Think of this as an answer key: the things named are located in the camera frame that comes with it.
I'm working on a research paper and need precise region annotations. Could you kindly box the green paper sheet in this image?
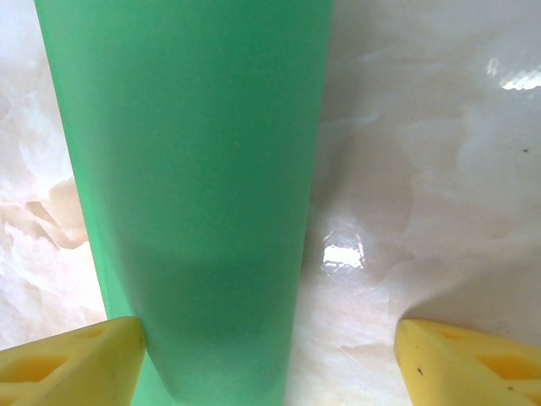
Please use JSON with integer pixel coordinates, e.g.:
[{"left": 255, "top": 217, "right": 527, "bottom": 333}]
[{"left": 33, "top": 0, "right": 335, "bottom": 406}]

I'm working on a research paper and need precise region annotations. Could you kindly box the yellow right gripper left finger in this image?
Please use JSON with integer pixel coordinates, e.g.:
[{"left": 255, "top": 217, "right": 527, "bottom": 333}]
[{"left": 0, "top": 315, "right": 147, "bottom": 406}]

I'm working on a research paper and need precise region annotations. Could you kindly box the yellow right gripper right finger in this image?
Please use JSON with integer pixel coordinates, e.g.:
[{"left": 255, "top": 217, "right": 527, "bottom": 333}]
[{"left": 393, "top": 317, "right": 541, "bottom": 406}]

